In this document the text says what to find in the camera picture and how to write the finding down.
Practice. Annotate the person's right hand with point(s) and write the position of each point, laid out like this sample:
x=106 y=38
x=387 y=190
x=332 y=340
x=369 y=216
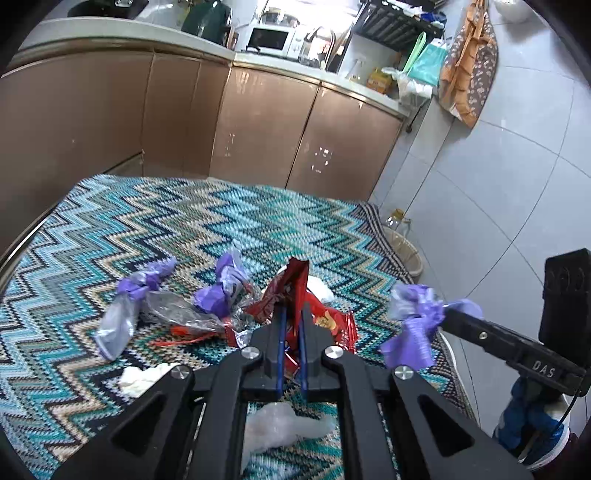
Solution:
x=526 y=424

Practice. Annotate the clear bottle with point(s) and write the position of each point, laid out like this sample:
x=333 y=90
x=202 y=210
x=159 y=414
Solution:
x=355 y=71

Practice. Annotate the clear wrapper with red ends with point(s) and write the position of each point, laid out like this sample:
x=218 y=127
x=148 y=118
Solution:
x=180 y=311

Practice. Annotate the silver foil wrapper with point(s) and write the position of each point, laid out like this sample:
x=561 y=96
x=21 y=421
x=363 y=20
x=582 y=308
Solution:
x=240 y=334

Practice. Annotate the beige bucket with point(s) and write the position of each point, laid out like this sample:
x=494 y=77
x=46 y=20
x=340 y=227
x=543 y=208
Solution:
x=406 y=258

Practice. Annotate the red printed snack packet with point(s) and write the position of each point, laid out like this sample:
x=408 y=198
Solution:
x=330 y=323

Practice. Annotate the purple and clear plastic bag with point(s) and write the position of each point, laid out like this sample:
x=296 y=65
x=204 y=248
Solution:
x=134 y=288

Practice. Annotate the zigzag patterned tablecloth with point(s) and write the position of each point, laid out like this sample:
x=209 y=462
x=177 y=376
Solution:
x=138 y=221

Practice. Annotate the brown kitchen cabinet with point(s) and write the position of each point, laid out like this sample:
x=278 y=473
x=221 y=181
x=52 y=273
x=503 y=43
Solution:
x=258 y=120

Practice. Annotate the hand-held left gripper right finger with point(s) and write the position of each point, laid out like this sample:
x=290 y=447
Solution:
x=304 y=350

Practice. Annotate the crumpled purple plastic wrapper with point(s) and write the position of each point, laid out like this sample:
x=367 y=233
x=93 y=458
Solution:
x=217 y=297

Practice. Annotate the cooking oil bottle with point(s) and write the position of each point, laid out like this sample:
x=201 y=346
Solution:
x=398 y=220

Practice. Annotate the green kitchen appliance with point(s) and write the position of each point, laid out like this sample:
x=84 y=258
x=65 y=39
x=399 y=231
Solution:
x=203 y=21

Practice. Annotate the orange floral apron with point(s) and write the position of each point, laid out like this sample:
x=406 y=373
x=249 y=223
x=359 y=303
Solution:
x=471 y=69

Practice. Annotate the purple plastic wrapper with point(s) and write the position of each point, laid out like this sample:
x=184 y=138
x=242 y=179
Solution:
x=217 y=297
x=411 y=341

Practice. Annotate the teal bag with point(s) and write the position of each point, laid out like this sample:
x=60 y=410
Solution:
x=429 y=62

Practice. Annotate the black wall plug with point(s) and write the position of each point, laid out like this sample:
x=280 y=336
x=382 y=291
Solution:
x=409 y=125

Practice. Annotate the black frying pan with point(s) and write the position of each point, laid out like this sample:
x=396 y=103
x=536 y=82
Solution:
x=101 y=8

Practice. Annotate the white kitchen countertop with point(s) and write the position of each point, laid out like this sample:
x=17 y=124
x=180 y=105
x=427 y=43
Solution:
x=138 y=32

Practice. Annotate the black wall rack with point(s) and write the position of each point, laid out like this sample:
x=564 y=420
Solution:
x=383 y=21

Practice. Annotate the yellow packet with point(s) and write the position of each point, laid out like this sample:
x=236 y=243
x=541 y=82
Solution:
x=379 y=81

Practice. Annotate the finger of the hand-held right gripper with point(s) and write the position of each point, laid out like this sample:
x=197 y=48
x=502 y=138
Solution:
x=480 y=334

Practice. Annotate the red foil snack packet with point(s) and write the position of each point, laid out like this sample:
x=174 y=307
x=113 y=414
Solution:
x=293 y=281

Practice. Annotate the white microwave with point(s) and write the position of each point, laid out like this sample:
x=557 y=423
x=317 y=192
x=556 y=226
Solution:
x=270 y=39

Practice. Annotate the white plastic bag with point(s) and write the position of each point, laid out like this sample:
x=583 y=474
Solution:
x=413 y=90

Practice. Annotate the metal pot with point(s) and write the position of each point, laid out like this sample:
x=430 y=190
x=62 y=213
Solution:
x=277 y=18

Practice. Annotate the white crumpled tissue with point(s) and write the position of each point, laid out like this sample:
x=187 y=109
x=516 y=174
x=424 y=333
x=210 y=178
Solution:
x=319 y=287
x=138 y=378

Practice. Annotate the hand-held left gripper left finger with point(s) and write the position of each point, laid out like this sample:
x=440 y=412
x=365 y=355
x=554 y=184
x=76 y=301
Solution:
x=279 y=332

